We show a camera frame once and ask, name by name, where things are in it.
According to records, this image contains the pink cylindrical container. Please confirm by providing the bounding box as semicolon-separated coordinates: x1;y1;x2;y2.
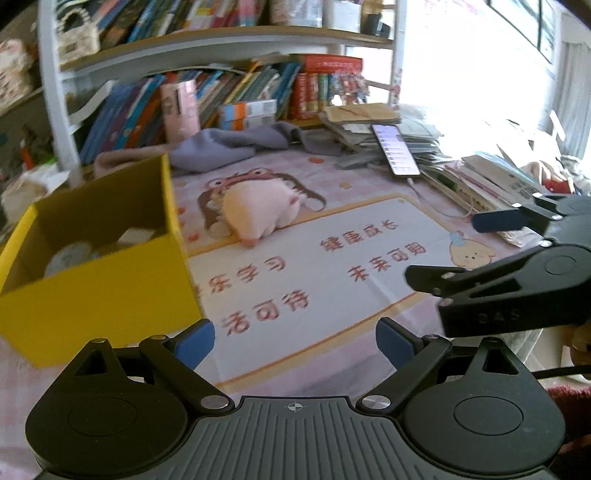
160;79;200;144

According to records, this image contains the smartphone with lit screen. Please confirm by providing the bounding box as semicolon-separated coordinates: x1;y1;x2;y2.
372;124;421;177

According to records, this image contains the pink cartoon desk mat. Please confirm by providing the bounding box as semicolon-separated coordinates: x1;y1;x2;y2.
1;150;516;479

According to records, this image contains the red book set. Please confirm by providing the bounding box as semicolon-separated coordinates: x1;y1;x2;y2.
287;54;370;120

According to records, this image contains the stack of books and papers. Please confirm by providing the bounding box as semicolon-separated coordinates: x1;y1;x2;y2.
317;103;574;248

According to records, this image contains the grey utility knife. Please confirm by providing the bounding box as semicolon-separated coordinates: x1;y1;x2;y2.
335;150;385;170

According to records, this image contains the white small box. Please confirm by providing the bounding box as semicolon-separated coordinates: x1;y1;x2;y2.
117;228;156;246

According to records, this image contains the pink plush toy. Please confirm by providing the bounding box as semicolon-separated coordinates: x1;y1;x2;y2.
221;179;305;248

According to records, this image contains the white pen holder box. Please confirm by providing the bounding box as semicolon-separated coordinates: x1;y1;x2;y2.
325;1;362;33

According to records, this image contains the white charging cable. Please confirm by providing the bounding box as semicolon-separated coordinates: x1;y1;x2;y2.
406;176;477;220

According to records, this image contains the orange white boxes stack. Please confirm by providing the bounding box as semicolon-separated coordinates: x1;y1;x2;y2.
218;99;277;131

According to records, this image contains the yellow cardboard box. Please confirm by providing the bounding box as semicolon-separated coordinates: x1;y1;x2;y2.
1;156;201;368

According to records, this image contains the brown paper envelope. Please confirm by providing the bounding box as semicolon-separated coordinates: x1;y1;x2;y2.
324;103;402;124

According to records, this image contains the white pearl handbag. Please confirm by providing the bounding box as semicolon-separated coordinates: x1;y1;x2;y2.
57;6;100;66

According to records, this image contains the white bookshelf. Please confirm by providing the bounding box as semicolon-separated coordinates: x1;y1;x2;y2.
37;1;407;187

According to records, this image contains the pink figurine decoration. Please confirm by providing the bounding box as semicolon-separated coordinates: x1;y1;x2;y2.
0;39;34;112

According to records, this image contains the purple grey cloth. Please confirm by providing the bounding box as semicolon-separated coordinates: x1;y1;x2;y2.
94;121;343;179

